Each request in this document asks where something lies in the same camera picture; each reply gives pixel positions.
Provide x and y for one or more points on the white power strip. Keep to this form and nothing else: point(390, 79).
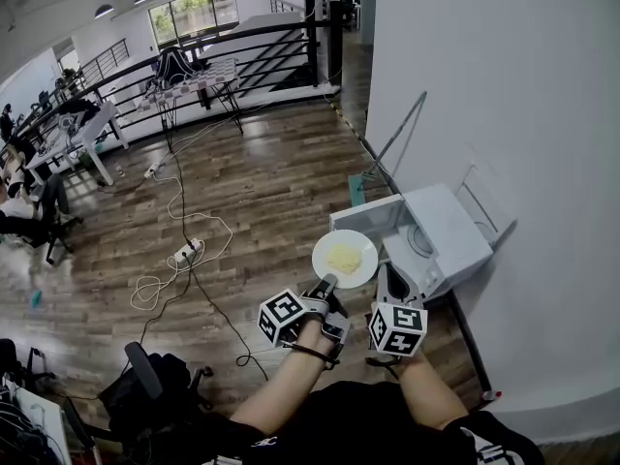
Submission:
point(189, 250)
point(152, 169)

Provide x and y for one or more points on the teal flat mop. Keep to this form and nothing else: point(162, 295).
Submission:
point(359, 189)

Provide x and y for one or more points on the white microwave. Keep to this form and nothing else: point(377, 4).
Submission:
point(445, 230)

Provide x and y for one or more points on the small teal object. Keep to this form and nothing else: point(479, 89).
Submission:
point(36, 299)

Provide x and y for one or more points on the black metal railing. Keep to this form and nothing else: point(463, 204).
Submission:
point(335, 41)

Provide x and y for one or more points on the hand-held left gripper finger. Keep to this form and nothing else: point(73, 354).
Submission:
point(327, 284)

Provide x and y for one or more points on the person's left forearm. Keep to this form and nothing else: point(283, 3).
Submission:
point(286, 390)

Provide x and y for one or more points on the person's black clothing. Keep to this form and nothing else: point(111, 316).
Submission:
point(358, 424)

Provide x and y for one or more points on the person's right forearm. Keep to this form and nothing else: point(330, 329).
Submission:
point(426, 390)

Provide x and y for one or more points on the black strip with red end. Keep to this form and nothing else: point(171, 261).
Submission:
point(472, 347)

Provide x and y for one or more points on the checkered folding table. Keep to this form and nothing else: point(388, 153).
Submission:
point(213, 73)

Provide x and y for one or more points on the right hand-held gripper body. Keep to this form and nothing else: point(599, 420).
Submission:
point(398, 330)

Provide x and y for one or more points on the grey office chair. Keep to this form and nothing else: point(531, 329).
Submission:
point(53, 201)

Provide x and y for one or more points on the large window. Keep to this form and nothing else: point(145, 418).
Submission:
point(194, 12)

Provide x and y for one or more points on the black bag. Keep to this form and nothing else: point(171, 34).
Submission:
point(172, 63)

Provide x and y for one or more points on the black jacket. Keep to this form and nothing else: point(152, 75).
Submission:
point(77, 107)

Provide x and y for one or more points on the white table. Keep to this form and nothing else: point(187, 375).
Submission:
point(99, 121)

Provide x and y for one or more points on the white plate of food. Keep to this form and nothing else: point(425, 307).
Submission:
point(361, 242)

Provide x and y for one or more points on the black office chair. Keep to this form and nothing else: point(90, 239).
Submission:
point(145, 395)

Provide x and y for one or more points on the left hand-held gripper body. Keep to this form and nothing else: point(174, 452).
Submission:
point(283, 315)

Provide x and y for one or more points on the white desk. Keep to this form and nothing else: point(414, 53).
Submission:
point(48, 424)

